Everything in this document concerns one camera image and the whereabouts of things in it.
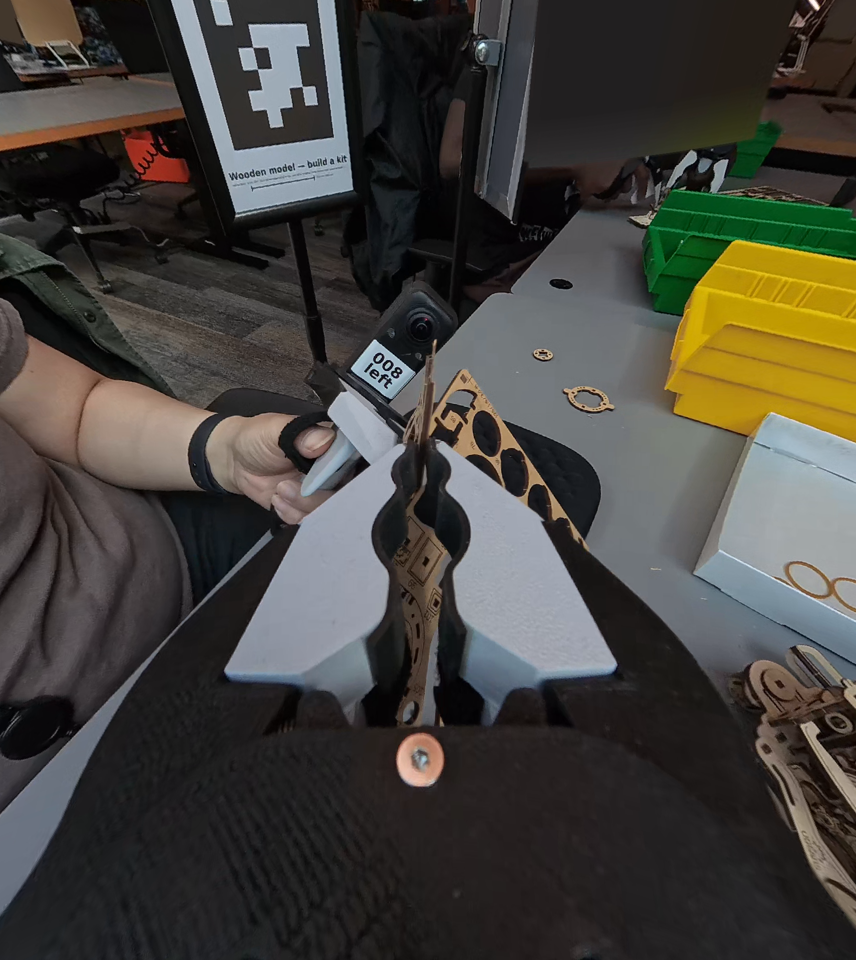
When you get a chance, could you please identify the wooden parts sheet round holes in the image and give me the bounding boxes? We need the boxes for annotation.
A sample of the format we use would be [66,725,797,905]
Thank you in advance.
[428,367,588,552]

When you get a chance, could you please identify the yellow plastic bin stack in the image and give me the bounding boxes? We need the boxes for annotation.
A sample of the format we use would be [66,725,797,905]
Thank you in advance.
[665,240,856,460]

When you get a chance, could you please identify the wooden submarine model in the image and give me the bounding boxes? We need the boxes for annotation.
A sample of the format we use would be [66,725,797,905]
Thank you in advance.
[728,643,856,960]

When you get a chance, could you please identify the black wristband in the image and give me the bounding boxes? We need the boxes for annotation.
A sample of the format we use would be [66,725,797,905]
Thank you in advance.
[188,411,232,495]

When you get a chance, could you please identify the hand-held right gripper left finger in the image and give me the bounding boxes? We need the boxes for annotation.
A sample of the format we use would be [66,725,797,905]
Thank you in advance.
[224,441,417,727]

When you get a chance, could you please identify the silver framed panel on stand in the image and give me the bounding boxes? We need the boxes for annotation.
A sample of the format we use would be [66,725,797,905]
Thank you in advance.
[446,0,541,316]

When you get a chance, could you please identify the wooden parts sheet oval cutout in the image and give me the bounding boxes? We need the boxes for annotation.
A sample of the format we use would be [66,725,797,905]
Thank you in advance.
[395,480,453,727]

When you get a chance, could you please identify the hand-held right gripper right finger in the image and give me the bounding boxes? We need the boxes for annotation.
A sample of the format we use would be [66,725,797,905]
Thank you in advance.
[428,441,618,727]

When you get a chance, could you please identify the wooden sheet with cutouts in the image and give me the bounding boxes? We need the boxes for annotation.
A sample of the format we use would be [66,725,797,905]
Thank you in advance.
[720,186,826,207]

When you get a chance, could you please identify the grey background table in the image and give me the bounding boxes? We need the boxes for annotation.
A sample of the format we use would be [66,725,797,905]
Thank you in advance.
[0,71,185,162]
[761,93,856,162]

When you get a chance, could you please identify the person's torso in shirt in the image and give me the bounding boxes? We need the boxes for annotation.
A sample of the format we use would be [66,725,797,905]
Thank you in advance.
[0,273,196,864]

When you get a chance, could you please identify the person's leg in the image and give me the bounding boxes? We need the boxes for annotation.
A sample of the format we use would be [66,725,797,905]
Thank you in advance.
[161,487,279,601]

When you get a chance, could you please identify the person's left forearm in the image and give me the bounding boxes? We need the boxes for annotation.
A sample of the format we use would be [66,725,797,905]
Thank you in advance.
[0,333,207,492]

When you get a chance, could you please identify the framed marker sign on stand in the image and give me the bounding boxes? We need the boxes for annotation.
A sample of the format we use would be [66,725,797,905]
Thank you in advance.
[146,0,363,376]

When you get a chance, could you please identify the white cardboard box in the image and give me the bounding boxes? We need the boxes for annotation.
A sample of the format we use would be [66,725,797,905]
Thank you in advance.
[694,412,856,676]

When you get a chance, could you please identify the person's left hand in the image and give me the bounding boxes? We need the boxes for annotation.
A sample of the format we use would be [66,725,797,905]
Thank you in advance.
[227,408,339,526]

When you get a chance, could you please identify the black strap with reel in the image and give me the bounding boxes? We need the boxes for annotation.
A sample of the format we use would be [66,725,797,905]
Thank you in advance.
[0,696,78,760]

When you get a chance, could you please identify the dark cloth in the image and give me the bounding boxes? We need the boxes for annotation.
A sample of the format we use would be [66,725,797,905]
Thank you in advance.
[356,11,474,309]

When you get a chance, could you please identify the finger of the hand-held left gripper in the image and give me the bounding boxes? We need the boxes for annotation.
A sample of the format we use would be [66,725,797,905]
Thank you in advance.
[326,391,404,460]

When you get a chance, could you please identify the green plastic bin stack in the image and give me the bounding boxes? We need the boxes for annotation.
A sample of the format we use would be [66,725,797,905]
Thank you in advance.
[641,189,856,316]

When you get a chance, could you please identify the black office chair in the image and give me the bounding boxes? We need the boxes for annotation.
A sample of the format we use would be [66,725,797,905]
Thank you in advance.
[0,146,125,295]

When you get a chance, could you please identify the orange box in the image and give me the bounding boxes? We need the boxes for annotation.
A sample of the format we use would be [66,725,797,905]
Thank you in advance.
[122,127,192,185]

